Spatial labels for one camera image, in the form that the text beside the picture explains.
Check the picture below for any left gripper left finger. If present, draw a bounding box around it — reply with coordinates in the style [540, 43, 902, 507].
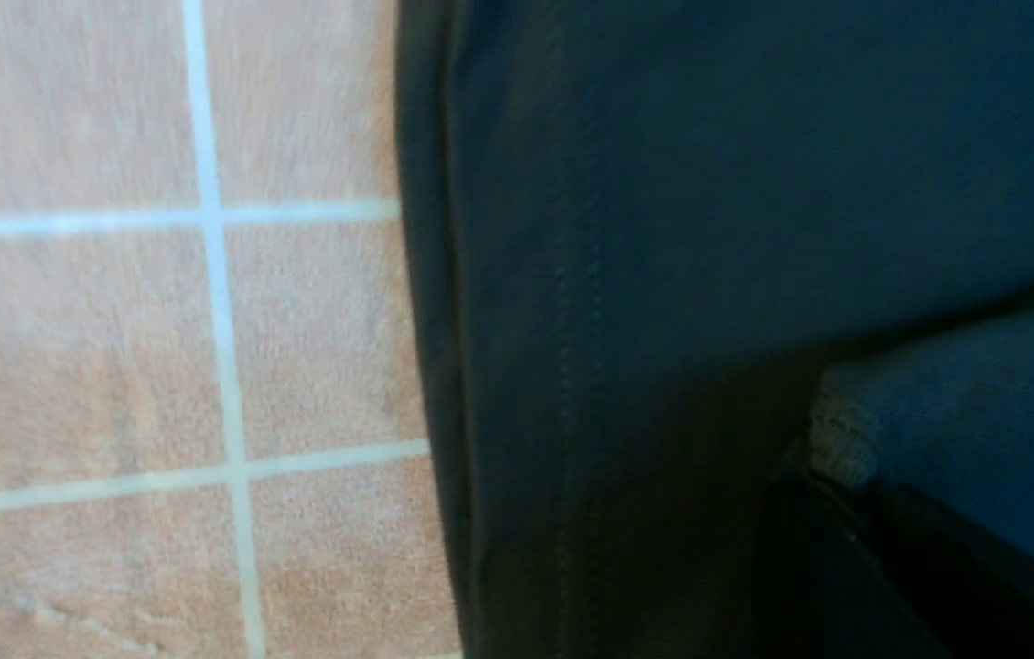
[751, 477, 953, 658]

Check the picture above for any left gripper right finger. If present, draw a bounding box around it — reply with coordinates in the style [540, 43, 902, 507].
[872, 484, 1034, 658]

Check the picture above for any dark gray long-sleeve top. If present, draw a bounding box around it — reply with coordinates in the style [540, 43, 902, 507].
[395, 1, 1034, 658]

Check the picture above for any pink checkered tablecloth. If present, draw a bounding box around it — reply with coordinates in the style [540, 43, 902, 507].
[0, 1, 459, 658]

